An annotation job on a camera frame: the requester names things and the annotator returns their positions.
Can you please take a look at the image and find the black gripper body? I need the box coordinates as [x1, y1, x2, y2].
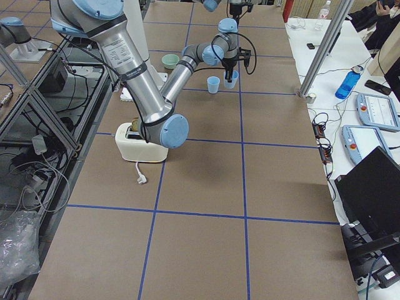
[228, 1, 242, 19]
[222, 57, 237, 74]

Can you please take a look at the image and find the light blue cup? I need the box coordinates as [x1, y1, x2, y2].
[207, 76, 220, 94]
[223, 70, 239, 89]

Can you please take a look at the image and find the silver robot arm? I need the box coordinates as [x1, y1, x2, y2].
[200, 0, 254, 20]
[50, 0, 238, 148]

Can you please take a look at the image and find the mint green bowl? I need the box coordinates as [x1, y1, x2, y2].
[161, 54, 180, 69]

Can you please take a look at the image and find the bread slice in toaster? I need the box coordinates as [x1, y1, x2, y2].
[131, 117, 141, 133]

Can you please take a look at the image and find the blue water bottle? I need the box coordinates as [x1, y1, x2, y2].
[335, 65, 364, 99]

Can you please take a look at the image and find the cream toaster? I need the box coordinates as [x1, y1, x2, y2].
[115, 122, 169, 163]

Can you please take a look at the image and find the white toaster power plug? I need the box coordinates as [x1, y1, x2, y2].
[135, 162, 148, 184]

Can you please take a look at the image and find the black smartphone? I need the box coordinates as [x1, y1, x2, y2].
[364, 79, 392, 96]

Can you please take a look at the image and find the near teach pendant tablet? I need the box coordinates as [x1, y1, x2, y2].
[341, 125, 392, 164]

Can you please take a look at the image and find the teach pendant tablet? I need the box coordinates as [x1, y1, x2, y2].
[356, 93, 399, 132]
[341, 125, 392, 164]

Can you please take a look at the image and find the far teach pendant tablet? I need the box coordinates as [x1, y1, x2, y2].
[356, 93, 399, 132]

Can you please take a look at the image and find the black laptop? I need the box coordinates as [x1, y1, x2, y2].
[335, 146, 399, 232]

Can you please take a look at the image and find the crumpled plastic bag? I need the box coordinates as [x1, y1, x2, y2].
[1, 211, 40, 288]

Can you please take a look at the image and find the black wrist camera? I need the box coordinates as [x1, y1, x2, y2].
[237, 47, 251, 68]

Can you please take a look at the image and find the aluminium frame post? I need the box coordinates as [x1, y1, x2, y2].
[297, 0, 354, 99]

